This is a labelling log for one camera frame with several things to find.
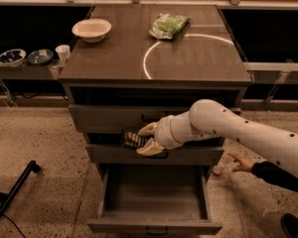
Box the black sleeve forearm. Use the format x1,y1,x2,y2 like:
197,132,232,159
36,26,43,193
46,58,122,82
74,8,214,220
251,161,298,192

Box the grey bottom drawer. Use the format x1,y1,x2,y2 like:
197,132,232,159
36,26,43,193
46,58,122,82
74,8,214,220
87,165,223,237

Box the grey middle drawer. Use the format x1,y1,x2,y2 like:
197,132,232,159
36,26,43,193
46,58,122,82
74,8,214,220
86,144,224,166

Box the black chair leg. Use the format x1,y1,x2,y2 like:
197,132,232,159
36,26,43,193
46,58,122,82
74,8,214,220
0,161,41,219

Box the grey drawer cabinet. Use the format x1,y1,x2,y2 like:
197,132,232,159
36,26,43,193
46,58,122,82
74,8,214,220
58,3,253,180

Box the blue patterned bowl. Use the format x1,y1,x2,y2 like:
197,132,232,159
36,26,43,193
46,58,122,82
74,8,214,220
0,49,26,67

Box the white paper cup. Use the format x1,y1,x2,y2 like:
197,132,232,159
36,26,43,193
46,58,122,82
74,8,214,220
56,45,71,64

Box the dark chocolate rxbar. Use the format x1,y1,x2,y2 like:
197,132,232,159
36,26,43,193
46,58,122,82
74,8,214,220
121,131,149,150

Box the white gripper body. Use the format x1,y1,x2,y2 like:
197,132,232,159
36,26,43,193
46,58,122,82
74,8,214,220
154,116,176,150

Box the white cable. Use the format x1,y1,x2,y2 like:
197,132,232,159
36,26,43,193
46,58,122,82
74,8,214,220
0,62,18,110

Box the white bowl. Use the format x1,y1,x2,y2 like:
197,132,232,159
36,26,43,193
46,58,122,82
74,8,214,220
72,19,111,43

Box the dark blue bowl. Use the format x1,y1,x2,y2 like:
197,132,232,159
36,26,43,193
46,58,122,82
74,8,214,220
27,49,54,65

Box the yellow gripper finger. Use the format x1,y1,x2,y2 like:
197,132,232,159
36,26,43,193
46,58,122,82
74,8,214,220
138,122,157,137
136,138,164,156

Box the green snack bag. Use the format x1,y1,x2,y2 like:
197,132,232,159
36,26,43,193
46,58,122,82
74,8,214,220
148,14,191,40

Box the person's hand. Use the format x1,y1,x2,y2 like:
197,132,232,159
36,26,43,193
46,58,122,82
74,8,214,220
229,153,254,173

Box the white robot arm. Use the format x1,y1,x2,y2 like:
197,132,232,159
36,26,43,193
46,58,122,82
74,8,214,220
137,99,298,178

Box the black shoe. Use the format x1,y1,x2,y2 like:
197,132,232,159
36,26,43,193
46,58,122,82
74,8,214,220
281,213,298,238

